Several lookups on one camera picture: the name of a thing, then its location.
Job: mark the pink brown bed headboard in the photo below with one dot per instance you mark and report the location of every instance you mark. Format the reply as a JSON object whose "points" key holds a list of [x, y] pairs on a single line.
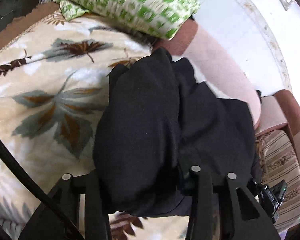
{"points": [[212, 64]]}

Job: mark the green checkered folded quilt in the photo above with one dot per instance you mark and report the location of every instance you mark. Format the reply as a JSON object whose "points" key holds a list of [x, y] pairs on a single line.
{"points": [[158, 18]]}

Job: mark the brown pink sofa armrest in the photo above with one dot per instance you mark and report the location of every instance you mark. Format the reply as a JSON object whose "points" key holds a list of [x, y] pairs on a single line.
{"points": [[281, 111]]}

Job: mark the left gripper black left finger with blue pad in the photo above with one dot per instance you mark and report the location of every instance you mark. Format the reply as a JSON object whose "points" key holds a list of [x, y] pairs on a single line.
{"points": [[78, 213]]}

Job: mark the black coat with fur collar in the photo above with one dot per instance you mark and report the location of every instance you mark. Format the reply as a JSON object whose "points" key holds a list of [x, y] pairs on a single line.
{"points": [[157, 112]]}

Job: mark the black device with green light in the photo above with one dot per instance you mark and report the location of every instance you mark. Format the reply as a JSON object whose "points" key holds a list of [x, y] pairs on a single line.
{"points": [[271, 198]]}

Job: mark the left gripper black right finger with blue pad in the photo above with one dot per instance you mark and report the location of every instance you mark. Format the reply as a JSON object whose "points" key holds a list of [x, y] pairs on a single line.
{"points": [[241, 216]]}

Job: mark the beige leaf pattern blanket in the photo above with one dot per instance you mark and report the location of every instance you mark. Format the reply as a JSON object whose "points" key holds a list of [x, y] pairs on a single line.
{"points": [[54, 87]]}

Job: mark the striped beige sofa cushion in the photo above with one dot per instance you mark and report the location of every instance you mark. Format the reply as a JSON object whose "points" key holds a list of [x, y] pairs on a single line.
{"points": [[279, 162]]}

